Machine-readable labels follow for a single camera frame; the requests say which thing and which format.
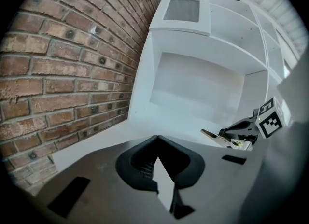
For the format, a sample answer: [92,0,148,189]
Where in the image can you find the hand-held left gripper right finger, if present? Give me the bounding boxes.
[156,135,288,224]

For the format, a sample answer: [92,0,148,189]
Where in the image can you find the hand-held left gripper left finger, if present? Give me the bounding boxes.
[35,135,175,224]

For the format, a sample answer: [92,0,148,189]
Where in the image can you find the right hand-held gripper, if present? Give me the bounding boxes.
[200,96,290,152]

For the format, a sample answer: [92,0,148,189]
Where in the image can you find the white shelf cabinet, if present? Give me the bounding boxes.
[126,0,299,148]

